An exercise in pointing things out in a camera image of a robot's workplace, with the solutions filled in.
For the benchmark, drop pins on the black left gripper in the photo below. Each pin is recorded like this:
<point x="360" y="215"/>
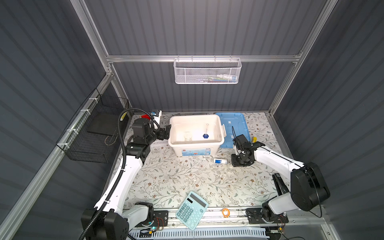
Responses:
<point x="160" y="131"/>

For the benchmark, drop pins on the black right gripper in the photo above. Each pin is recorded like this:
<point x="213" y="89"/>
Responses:
<point x="235" y="163"/>

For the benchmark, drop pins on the blue plastic bin lid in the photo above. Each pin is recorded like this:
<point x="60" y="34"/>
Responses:
<point x="236" y="120"/>

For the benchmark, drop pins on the beige plastic storage bin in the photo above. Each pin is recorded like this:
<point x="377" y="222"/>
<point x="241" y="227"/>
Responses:
<point x="196" y="124"/>

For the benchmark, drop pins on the white blue labelled bottle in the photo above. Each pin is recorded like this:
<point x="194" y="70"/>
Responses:
<point x="220" y="161"/>

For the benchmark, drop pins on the small blue-based flask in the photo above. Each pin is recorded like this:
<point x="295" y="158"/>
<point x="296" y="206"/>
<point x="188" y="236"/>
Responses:
<point x="206" y="135"/>

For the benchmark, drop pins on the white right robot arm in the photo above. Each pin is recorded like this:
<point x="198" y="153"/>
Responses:
<point x="300" y="186"/>

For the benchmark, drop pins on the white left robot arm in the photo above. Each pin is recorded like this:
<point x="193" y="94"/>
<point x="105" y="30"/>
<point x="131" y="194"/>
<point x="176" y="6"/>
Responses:
<point x="107" y="220"/>

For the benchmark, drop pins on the red ribbed plastic cup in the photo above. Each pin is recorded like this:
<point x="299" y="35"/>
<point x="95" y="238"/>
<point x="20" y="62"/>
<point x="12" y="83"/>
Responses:
<point x="145" y="116"/>

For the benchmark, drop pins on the black stapler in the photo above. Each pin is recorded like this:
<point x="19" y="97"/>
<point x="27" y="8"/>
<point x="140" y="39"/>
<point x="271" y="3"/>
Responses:
<point x="280" y="185"/>

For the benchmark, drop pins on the teal desk calculator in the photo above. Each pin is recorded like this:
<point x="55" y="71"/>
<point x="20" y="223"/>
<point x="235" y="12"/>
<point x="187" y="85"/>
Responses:
<point x="192" y="210"/>

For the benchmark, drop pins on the white wire mesh basket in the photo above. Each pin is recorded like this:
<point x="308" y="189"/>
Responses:
<point x="207" y="71"/>

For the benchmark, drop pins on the black wire wall basket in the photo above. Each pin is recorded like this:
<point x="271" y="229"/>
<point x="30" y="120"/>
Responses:
<point x="94" y="137"/>

